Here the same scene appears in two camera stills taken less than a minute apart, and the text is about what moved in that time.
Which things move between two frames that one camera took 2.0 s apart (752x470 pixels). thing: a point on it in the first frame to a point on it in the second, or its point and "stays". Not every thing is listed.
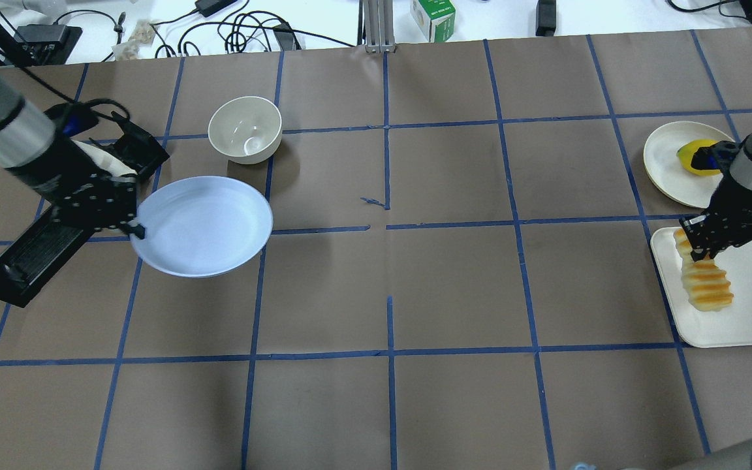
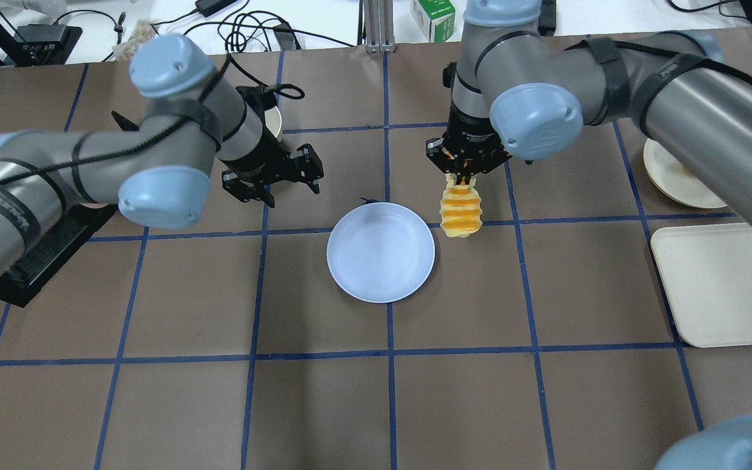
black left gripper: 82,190 to 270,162
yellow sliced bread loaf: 705,281 to 460,208
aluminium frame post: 378,26 stays
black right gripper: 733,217 to 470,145
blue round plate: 202,226 to 380,252
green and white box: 437,18 stays
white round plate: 667,171 stays
